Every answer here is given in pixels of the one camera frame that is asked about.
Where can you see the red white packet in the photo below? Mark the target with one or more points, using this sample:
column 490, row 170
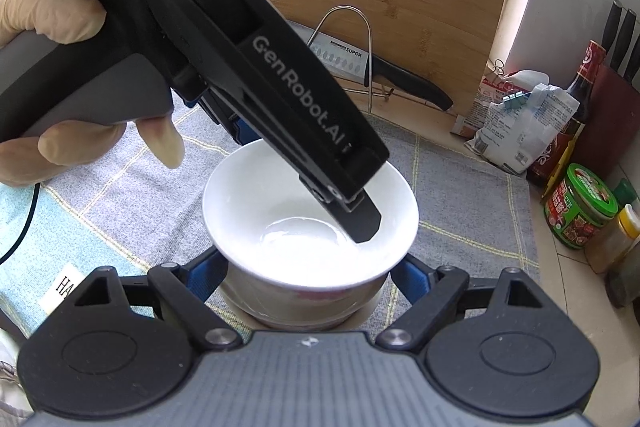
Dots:
column 492, row 94

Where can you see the dark soy sauce bottle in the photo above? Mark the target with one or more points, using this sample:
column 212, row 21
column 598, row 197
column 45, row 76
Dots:
column 575, row 107

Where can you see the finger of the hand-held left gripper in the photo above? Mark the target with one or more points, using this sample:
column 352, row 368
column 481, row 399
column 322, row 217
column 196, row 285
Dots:
column 242, row 134
column 362, row 222

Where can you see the person's left hand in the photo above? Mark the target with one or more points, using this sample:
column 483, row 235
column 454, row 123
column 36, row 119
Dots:
column 50, row 12

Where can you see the yellow labelled bottle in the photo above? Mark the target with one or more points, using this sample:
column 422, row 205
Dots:
column 556, row 179

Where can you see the dark red knife block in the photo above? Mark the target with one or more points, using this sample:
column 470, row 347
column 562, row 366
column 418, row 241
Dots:
column 615, row 117

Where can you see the grey teal checked towel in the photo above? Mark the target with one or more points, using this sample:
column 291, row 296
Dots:
column 450, row 197

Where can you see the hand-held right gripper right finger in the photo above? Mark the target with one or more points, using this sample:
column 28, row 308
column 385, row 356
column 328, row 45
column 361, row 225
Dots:
column 410, row 282

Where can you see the yellow lid spice jar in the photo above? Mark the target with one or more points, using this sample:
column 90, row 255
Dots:
column 615, row 242

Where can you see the green lid sauce jar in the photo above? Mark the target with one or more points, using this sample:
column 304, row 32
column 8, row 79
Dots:
column 580, row 207

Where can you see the green cap bottle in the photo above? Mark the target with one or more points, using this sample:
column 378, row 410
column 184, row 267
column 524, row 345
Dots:
column 625, row 193

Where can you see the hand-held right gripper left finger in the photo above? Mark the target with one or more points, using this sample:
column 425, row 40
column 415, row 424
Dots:
column 202, row 271

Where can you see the glass bottle red cap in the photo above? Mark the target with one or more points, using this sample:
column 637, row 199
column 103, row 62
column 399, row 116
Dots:
column 625, row 282

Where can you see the plain white bowl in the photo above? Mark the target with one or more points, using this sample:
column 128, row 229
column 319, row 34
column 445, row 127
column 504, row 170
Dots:
column 260, row 192

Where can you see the white printed bag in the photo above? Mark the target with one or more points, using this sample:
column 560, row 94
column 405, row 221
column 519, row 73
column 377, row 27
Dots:
column 525, row 132

